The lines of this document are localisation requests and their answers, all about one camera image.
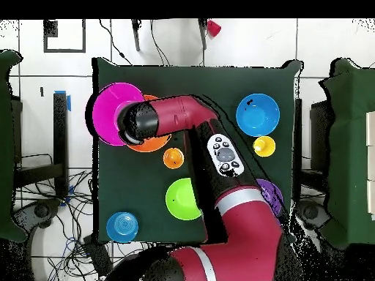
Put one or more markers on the orange plastic bowl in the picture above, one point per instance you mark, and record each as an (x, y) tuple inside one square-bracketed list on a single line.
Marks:
[(152, 145)]

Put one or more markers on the pink plastic bowl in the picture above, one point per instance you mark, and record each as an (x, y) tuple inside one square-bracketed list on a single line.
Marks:
[(105, 114)]

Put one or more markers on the light blue plastic cup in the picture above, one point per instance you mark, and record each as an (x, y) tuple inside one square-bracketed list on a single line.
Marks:
[(122, 227)]

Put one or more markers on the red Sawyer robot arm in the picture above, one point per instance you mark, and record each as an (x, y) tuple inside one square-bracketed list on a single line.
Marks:
[(181, 114)]

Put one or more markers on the orange plastic cup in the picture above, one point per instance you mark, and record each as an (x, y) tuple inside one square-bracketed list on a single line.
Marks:
[(173, 158)]

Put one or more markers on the green plastic bowl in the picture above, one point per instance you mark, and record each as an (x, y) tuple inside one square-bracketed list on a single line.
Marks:
[(178, 199)]

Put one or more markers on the dark green table cloth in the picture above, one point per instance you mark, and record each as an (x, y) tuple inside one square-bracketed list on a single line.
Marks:
[(205, 82)]

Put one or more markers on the yellow plastic cup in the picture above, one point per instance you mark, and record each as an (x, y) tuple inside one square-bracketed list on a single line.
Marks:
[(264, 146)]

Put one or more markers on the light blue plastic bowl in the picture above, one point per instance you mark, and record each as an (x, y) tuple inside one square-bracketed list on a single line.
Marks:
[(257, 117)]

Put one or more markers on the purple plastic bowl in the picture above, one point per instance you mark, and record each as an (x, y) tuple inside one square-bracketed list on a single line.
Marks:
[(276, 190)]

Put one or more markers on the grey tripod leg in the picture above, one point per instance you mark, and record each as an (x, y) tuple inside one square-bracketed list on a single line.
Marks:
[(202, 32), (136, 35)]

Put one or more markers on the blue tape strip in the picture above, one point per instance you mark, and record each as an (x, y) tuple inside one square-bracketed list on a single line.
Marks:
[(69, 104)]

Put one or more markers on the red plastic cup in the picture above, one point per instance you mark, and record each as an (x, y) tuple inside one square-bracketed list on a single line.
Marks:
[(214, 28)]

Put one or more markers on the black office chair base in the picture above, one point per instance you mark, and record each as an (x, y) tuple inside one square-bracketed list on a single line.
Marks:
[(310, 213), (41, 210)]

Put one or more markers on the black power strip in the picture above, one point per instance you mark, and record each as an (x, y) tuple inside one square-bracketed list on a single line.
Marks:
[(98, 257)]

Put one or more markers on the green cloth side table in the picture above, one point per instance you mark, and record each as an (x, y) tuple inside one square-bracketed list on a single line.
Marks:
[(348, 146), (6, 146)]

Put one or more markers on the black table frame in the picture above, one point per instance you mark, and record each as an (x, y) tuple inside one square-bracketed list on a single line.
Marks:
[(60, 131)]

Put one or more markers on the black square floor frame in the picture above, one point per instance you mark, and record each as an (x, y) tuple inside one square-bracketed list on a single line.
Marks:
[(50, 29)]

